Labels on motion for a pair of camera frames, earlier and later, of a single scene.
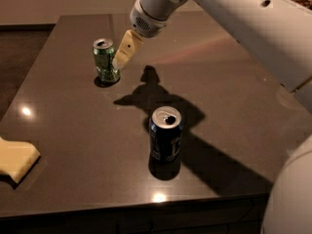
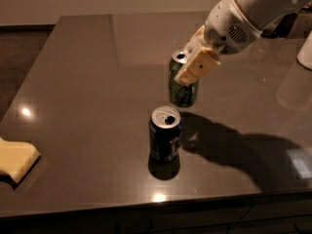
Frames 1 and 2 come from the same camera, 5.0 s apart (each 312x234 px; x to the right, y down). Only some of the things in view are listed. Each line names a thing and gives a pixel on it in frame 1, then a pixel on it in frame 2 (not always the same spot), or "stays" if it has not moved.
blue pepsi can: x=165 y=135 stays
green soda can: x=103 y=50 -> x=181 y=95
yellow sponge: x=17 y=158 stays
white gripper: x=145 y=22 -> x=227 y=28
